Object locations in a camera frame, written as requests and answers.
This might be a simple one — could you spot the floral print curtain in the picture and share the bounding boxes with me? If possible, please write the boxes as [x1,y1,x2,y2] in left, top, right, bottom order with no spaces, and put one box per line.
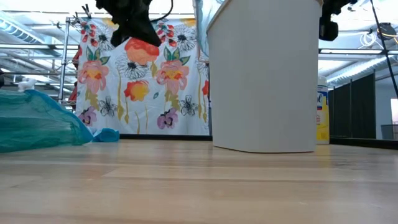
[75,17,212,136]

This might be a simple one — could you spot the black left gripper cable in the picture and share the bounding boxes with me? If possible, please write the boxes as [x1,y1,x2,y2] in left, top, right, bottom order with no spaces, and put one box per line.
[150,0,174,23]

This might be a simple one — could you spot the red fabric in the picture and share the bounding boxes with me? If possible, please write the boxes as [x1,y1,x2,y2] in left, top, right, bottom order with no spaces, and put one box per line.
[68,46,82,103]

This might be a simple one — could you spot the light blue trash bag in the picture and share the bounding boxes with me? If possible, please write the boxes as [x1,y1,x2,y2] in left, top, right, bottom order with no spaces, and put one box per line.
[192,0,226,60]

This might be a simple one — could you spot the blue folded trash bag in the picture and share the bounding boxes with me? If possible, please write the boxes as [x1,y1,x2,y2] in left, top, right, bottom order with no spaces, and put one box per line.
[92,128,121,143]

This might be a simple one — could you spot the grey wastebasket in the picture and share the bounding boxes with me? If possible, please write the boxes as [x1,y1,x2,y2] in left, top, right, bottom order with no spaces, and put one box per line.
[381,124,398,141]

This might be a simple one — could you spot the teal mesh cloth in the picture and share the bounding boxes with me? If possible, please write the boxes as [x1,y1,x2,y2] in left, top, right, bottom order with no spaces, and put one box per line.
[0,89,94,153]

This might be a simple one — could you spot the black curtain clip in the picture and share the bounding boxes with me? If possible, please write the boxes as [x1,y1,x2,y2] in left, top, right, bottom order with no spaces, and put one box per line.
[81,3,93,19]

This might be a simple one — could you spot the black round lamp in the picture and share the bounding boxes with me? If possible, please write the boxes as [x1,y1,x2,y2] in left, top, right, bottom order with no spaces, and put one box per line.
[376,22,397,40]

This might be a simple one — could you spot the black partition panel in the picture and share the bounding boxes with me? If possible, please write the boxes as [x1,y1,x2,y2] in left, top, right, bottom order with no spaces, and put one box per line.
[328,72,377,140]

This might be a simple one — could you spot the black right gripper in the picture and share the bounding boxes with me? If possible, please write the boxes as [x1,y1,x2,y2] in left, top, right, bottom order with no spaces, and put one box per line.
[318,0,358,42]

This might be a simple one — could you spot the white plastic trash bin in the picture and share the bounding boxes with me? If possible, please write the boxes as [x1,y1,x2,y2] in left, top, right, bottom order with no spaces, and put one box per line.
[206,0,324,154]

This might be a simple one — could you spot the yellow Lysol wipes canister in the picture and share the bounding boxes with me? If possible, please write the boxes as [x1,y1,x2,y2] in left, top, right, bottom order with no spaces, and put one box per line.
[316,75,330,146]

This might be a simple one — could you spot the metal wire rack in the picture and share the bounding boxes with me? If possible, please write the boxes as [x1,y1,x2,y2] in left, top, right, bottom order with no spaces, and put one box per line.
[57,15,82,110]

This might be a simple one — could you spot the black slanted pole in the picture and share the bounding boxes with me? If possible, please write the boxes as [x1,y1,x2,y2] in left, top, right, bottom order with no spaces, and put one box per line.
[369,0,398,98]

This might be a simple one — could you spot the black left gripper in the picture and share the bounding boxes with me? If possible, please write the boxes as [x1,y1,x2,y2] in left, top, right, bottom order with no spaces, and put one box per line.
[95,0,163,48]

